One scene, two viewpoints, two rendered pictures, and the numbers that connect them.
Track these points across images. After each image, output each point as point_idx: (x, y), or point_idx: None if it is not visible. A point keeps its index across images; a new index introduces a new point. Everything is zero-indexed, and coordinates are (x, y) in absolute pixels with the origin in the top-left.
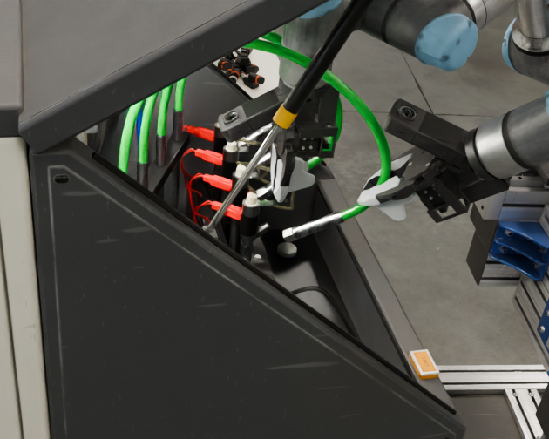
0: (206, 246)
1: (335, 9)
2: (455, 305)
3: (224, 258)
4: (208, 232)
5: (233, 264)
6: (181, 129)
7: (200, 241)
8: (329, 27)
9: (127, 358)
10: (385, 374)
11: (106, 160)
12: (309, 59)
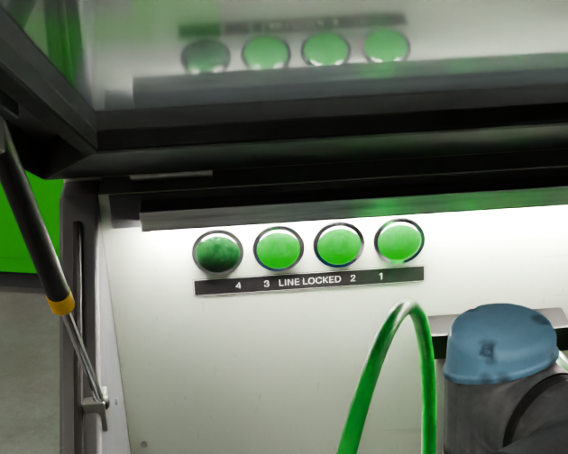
0: (59, 391)
1: (462, 385)
2: None
3: (61, 422)
4: (93, 397)
5: (61, 438)
6: None
7: (61, 381)
8: (454, 411)
9: None
10: None
11: (76, 235)
12: (356, 398)
